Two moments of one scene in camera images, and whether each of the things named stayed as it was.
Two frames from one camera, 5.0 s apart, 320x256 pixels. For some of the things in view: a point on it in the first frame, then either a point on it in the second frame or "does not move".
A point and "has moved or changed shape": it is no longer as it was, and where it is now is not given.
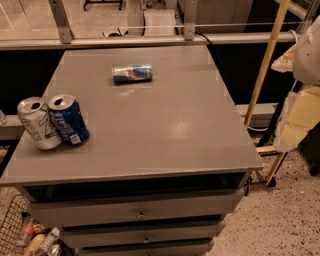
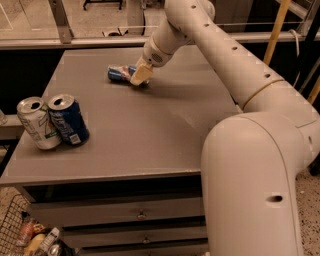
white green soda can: x=36 y=119 does not move
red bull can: x=132 y=73 has moved or changed shape
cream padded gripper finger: x=298 y=115 -> x=152 y=56
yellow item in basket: x=34 y=245 does not move
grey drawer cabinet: x=167 y=161 does not move
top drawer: x=216 y=203 does not move
